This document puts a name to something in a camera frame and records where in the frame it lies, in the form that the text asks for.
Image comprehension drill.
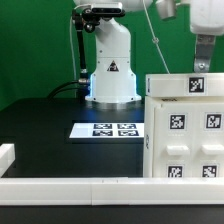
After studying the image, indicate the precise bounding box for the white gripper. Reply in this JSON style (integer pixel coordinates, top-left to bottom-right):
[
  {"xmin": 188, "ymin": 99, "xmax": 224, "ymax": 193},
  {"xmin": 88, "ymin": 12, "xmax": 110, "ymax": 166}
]
[{"xmin": 190, "ymin": 0, "xmax": 224, "ymax": 73}]

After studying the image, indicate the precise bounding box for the white cabinet top block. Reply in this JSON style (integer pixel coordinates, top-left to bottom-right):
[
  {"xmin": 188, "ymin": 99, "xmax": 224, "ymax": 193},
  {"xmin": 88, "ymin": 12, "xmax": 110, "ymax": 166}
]
[{"xmin": 146, "ymin": 73, "xmax": 224, "ymax": 98}]

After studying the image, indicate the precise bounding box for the white cabinet door panel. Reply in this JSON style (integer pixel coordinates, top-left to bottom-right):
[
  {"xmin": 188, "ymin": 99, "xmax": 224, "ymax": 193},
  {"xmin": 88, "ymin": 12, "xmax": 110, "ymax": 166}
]
[
  {"xmin": 196, "ymin": 102, "xmax": 224, "ymax": 178},
  {"xmin": 161, "ymin": 103, "xmax": 192, "ymax": 178}
]

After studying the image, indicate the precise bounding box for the white cabinet body box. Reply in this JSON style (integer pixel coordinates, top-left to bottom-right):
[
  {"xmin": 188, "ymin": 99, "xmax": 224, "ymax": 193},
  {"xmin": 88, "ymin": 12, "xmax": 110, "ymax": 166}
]
[{"xmin": 143, "ymin": 97, "xmax": 224, "ymax": 178}]

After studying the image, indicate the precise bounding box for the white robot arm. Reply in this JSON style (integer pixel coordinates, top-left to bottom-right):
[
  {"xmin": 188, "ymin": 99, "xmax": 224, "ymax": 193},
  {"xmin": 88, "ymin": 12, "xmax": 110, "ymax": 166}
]
[{"xmin": 72, "ymin": 0, "xmax": 224, "ymax": 104}]

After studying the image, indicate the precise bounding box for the white side fence block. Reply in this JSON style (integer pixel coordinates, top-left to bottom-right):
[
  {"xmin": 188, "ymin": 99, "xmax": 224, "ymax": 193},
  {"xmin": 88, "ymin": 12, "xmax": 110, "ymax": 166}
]
[{"xmin": 0, "ymin": 143, "xmax": 15, "ymax": 178}]

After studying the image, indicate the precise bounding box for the white obstacle fence bar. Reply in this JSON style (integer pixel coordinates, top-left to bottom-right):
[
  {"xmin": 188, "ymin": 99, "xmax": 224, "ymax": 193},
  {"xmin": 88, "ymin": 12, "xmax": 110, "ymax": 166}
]
[{"xmin": 0, "ymin": 178, "xmax": 224, "ymax": 206}]

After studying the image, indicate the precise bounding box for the white thin cable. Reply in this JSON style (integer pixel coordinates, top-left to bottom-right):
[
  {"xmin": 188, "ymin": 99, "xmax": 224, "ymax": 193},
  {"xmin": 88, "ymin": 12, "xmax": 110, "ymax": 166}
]
[{"xmin": 142, "ymin": 0, "xmax": 171, "ymax": 74}]

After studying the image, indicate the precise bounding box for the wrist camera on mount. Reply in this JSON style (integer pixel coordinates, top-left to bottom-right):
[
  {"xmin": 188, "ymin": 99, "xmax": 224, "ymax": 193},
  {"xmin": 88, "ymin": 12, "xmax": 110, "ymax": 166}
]
[{"xmin": 155, "ymin": 0, "xmax": 179, "ymax": 20}]

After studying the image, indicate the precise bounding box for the grey depth camera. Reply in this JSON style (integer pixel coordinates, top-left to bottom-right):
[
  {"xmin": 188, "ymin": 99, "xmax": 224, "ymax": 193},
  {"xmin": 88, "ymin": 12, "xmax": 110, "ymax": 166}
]
[{"xmin": 90, "ymin": 2, "xmax": 125, "ymax": 17}]

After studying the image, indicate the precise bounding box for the white AprilTag base plate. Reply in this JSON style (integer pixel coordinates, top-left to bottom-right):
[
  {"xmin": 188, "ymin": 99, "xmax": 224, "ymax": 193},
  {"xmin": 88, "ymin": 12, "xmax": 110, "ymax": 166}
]
[{"xmin": 70, "ymin": 122, "xmax": 144, "ymax": 139}]

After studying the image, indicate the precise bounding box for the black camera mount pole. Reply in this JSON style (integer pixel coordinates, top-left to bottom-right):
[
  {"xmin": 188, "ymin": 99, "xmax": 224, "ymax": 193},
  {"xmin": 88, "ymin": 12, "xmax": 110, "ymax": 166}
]
[{"xmin": 72, "ymin": 8, "xmax": 100, "ymax": 98}]

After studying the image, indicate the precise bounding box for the black cable bundle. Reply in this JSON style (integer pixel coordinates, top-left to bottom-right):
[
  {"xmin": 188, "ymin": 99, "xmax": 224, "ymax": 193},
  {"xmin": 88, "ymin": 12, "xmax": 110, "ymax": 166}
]
[{"xmin": 46, "ymin": 79, "xmax": 90, "ymax": 100}]

